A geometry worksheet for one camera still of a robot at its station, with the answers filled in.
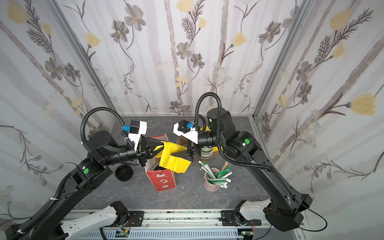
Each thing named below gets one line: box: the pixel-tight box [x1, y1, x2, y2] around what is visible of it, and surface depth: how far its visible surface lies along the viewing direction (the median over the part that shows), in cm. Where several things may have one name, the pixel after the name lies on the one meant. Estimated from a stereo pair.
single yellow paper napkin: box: [153, 141, 192, 174], surface depth 54 cm
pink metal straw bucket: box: [204, 167, 221, 192], surface depth 82 cm
